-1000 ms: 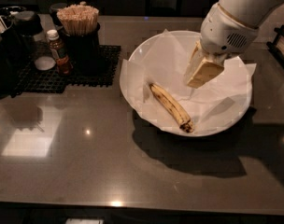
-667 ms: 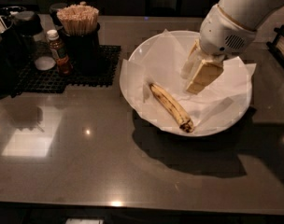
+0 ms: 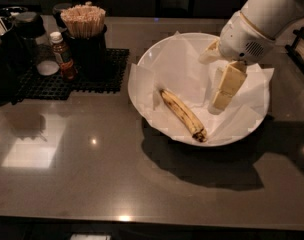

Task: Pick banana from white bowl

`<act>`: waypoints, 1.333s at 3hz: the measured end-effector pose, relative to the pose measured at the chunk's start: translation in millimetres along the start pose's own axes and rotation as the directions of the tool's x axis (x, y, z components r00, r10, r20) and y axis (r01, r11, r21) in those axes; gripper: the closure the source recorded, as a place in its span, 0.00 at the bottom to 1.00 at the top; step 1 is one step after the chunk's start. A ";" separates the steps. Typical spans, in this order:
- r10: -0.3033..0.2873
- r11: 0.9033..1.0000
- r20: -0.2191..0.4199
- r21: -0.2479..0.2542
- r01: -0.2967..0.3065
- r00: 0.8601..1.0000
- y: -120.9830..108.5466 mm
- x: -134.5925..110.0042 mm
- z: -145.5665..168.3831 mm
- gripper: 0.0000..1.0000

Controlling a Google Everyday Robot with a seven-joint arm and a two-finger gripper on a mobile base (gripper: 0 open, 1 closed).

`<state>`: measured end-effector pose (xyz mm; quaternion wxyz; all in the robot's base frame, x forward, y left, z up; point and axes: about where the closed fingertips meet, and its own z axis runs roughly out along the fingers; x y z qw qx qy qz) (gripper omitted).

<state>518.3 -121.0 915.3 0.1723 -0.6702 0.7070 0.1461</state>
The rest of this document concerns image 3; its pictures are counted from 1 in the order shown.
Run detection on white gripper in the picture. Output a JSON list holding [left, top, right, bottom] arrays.
[[198, 11, 274, 115]]

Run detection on black plastic grid mat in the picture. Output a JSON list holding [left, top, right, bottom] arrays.
[[11, 48, 129, 104]]

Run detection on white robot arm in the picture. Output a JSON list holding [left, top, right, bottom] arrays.
[[199, 0, 304, 114]]

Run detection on white paper liner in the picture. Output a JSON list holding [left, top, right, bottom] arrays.
[[127, 31, 275, 147]]

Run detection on black condiment caddy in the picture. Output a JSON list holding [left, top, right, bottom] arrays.
[[0, 7, 31, 105]]

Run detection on small brown sauce bottle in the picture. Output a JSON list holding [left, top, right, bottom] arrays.
[[50, 31, 78, 82]]

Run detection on black wooden tray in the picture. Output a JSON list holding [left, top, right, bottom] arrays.
[[285, 27, 304, 74]]

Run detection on black stir stick holder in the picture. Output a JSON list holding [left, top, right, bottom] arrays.
[[63, 26, 107, 81]]

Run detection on glass shaker with black lid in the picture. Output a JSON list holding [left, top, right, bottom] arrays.
[[14, 11, 59, 76]]

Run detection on bundle of wooden stir sticks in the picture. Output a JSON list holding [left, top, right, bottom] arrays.
[[61, 2, 106, 38]]

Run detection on dark jar behind sticks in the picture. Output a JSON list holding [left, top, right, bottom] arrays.
[[52, 3, 72, 28]]

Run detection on white bowl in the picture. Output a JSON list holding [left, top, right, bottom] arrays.
[[127, 32, 271, 148]]

